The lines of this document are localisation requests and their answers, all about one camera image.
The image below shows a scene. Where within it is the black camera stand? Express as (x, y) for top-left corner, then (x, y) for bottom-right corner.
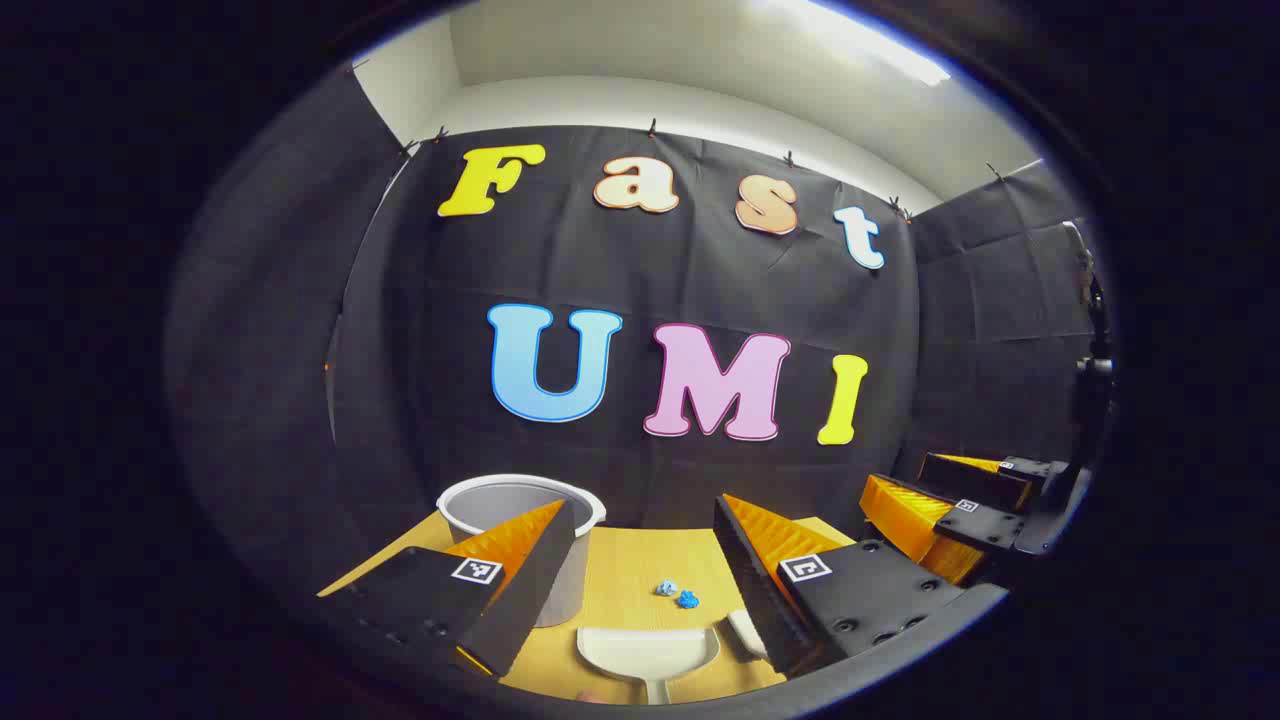
(1070, 220), (1116, 451)

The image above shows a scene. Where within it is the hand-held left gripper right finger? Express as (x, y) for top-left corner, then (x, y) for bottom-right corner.
(713, 492), (966, 679)

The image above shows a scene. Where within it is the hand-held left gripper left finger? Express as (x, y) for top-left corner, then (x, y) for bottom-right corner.
(318, 498), (577, 679)

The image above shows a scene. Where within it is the white dustpan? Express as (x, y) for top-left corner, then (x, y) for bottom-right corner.
(577, 626), (721, 705)

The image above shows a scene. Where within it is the white garbage bin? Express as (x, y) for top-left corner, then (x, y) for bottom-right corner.
(436, 474), (607, 629)

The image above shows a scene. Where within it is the wooden desktop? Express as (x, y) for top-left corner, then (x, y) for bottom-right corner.
(318, 510), (861, 706)

